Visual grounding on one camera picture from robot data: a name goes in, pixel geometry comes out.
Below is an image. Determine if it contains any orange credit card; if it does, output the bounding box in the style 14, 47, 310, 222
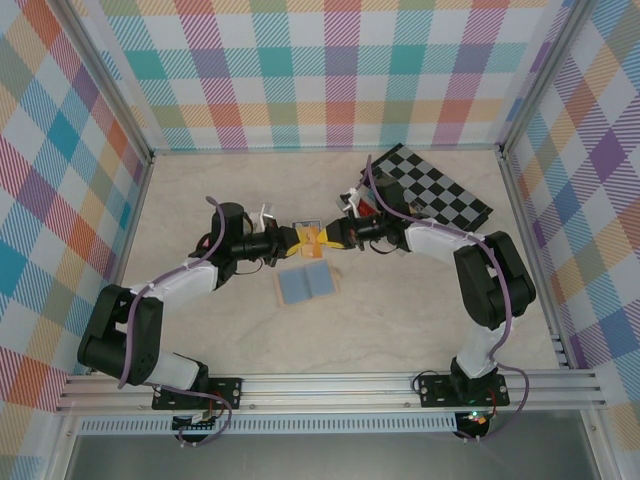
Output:
298, 227, 329, 259

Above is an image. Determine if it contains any beige leather card holder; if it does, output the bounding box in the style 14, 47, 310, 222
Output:
273, 262, 342, 309

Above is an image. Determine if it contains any black grey checkerboard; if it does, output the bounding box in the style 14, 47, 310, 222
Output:
374, 143, 494, 234

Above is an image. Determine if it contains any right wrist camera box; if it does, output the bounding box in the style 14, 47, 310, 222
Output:
333, 185, 369, 217

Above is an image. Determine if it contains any aluminium frame cross rail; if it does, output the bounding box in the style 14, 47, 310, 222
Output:
149, 144, 506, 154

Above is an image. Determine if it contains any aluminium frame side rail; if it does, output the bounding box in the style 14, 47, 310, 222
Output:
87, 154, 156, 376
497, 152, 576, 371

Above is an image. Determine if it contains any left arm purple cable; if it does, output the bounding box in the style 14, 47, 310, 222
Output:
117, 195, 234, 449

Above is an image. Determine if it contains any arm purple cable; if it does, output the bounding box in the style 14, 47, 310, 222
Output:
117, 195, 234, 449
366, 154, 532, 444

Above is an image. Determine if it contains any aluminium mounting rail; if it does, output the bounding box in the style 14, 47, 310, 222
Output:
54, 372, 609, 414

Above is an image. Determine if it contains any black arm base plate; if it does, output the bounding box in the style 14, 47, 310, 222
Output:
417, 374, 511, 409
151, 377, 244, 411

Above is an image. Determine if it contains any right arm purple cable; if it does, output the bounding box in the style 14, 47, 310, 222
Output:
366, 154, 532, 444

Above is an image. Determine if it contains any slotted grey cable duct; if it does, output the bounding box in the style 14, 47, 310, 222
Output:
77, 417, 461, 435

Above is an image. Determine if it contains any aluminium frame post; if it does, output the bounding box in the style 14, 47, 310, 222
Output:
497, 0, 599, 161
59, 0, 156, 166

